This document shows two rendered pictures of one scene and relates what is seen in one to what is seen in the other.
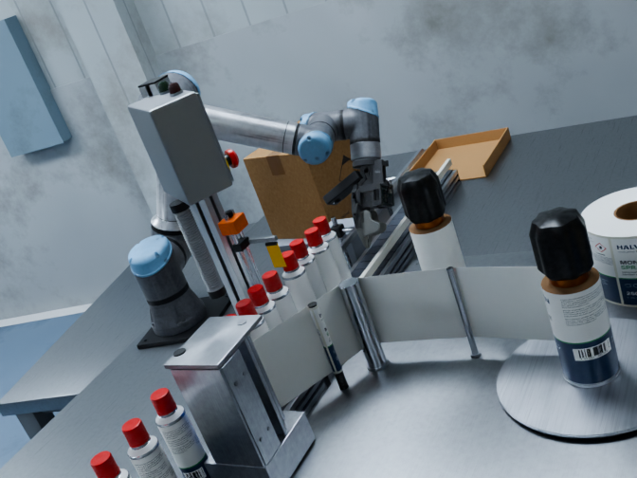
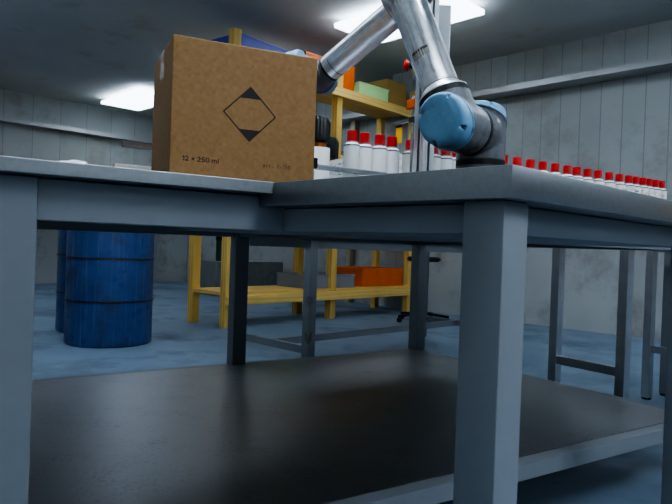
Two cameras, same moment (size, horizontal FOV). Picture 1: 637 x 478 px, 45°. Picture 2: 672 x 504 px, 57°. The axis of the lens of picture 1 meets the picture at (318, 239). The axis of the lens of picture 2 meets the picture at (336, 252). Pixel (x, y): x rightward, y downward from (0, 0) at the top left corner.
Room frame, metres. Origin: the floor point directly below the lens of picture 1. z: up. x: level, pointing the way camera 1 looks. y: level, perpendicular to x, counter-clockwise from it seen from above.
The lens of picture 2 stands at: (3.42, 0.66, 0.73)
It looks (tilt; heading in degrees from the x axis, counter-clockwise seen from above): 1 degrees down; 202
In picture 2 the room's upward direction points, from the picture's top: 2 degrees clockwise
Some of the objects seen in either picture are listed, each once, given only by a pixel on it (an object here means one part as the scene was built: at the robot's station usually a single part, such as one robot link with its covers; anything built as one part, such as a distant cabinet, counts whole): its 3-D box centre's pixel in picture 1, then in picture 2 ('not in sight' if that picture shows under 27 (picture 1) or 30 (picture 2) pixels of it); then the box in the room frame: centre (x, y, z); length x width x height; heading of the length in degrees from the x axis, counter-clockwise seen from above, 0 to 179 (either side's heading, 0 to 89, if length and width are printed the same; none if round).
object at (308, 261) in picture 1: (311, 283); (378, 166); (1.55, 0.05, 0.98); 0.05 x 0.05 x 0.20
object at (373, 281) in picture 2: not in sight; (316, 189); (-2.34, -1.89, 1.30); 2.78 x 0.74 x 2.60; 156
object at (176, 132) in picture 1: (180, 144); (430, 44); (1.49, 0.18, 1.38); 0.17 x 0.10 x 0.19; 20
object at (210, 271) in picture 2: not in sight; (237, 260); (-4.19, -3.88, 0.48); 0.99 x 0.81 x 0.95; 156
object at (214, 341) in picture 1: (213, 340); not in sight; (1.12, 0.21, 1.14); 0.14 x 0.11 x 0.01; 145
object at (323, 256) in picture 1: (325, 270); (363, 165); (1.58, 0.01, 0.98); 0.05 x 0.05 x 0.20
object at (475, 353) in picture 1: (463, 312); not in sight; (1.22, -0.20, 0.97); 0.02 x 0.02 x 0.19
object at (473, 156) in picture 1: (459, 156); not in sight; (2.35, -0.51, 0.85); 0.30 x 0.26 x 0.04; 145
